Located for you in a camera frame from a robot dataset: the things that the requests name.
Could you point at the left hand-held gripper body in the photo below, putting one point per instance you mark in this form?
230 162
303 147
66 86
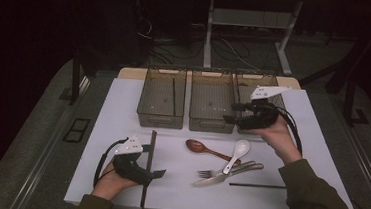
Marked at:
128 167

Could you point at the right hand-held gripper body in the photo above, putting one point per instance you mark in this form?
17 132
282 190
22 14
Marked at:
259 117

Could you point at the smoky clear plastic bin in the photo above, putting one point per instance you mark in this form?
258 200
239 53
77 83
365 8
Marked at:
212 101
160 97
245 89

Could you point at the white ceramic spoon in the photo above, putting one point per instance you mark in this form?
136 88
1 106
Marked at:
242 147

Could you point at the brown wooden spoon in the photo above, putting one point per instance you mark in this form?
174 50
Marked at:
194 146

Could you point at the metal fork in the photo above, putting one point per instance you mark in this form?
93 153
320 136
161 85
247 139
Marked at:
206 174

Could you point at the metal table knife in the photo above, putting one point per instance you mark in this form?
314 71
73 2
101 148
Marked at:
207 182

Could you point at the white table mat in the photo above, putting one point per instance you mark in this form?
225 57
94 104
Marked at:
173 192

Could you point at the white metal stand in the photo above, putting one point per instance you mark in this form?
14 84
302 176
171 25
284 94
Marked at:
209 36

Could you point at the black metal stand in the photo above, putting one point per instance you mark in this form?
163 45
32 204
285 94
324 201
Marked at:
349 104

